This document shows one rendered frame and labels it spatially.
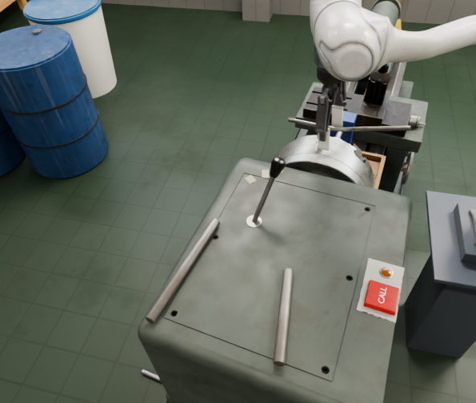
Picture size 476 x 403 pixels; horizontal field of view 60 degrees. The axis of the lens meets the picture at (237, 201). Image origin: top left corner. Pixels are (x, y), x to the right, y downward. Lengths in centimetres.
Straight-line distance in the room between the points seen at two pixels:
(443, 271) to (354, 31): 105
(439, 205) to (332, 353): 113
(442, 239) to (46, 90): 226
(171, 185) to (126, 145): 60
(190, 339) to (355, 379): 31
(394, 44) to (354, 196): 38
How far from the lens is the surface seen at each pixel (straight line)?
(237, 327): 85
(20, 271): 278
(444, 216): 182
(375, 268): 95
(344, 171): 119
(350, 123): 155
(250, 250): 94
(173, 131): 336
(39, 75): 275
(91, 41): 373
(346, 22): 83
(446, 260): 168
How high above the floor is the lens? 202
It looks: 48 degrees down
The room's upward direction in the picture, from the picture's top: 3 degrees counter-clockwise
